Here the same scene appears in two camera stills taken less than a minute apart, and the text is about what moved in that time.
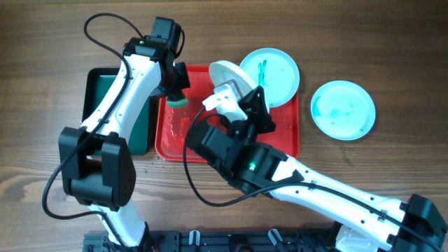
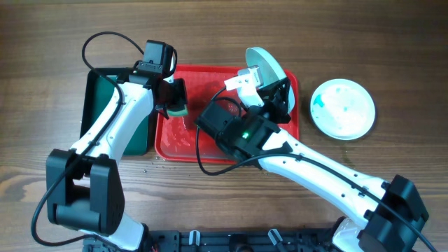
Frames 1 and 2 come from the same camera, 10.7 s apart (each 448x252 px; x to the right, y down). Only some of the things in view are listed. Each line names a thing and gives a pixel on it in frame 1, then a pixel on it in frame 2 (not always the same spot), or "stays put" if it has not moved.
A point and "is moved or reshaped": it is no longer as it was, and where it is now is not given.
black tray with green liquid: [96, 81] stays put
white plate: [343, 110] stays put
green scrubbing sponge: [178, 103] is moved or reshaped
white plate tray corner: [276, 71] is moved or reshaped
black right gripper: [256, 112] -> [276, 104]
